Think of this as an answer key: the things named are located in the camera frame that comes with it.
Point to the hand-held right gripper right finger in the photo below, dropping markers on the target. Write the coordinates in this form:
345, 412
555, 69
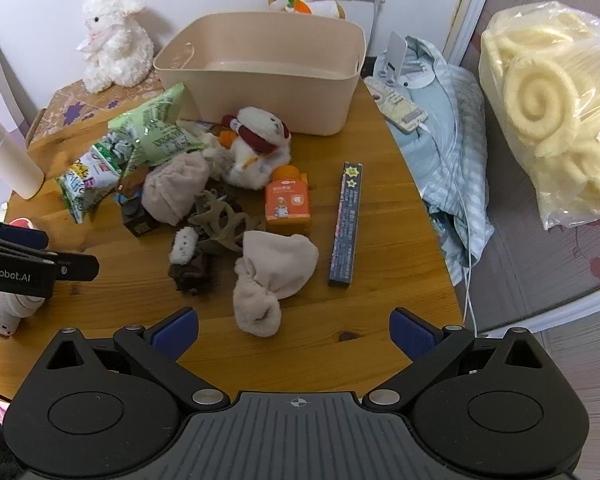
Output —
411, 335

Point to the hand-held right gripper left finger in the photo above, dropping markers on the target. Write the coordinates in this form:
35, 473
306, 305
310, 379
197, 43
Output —
175, 334

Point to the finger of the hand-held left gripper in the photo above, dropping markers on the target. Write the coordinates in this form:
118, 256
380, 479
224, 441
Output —
22, 239
77, 268

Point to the brown plush hair clip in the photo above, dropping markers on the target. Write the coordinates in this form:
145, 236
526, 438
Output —
190, 270

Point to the small dark box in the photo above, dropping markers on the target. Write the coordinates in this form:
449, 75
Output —
140, 220

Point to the green white cartoon snack packet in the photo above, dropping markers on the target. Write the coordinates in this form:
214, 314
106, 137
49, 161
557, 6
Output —
87, 180

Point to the beige fuzzy sock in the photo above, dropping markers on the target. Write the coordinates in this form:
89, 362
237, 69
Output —
275, 265

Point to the brown hair claw clip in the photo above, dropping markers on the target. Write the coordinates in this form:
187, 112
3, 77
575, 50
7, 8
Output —
220, 220

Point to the fluffy taupe scrunchie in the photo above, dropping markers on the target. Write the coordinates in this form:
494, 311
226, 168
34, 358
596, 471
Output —
172, 190

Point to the dark long pencil box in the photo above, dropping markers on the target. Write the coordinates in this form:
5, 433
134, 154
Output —
347, 225

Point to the light green snack packet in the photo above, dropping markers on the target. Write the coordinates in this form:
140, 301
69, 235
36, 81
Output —
155, 130

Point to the orange bottle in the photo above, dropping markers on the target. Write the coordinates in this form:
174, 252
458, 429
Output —
287, 205

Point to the white plush cat toy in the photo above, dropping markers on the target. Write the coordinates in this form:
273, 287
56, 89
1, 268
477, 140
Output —
252, 155

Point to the beige storage bin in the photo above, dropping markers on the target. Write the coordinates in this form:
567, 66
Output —
260, 95

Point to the white pink headphones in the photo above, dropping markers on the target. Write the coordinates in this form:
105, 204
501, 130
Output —
10, 310

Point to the white thermos cup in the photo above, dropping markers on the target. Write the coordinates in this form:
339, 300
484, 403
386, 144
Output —
10, 160

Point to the wooden desk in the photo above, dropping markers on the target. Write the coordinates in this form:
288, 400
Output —
380, 240

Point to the brown floral cloth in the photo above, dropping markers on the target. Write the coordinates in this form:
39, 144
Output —
80, 105

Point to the light blue striped clothing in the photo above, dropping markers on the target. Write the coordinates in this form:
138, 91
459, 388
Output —
445, 160

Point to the white plush rabbit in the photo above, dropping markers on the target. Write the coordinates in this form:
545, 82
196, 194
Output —
112, 45

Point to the white phone stand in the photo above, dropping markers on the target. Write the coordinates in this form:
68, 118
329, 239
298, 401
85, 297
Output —
397, 52

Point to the white door frame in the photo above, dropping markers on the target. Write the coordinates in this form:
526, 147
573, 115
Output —
467, 15

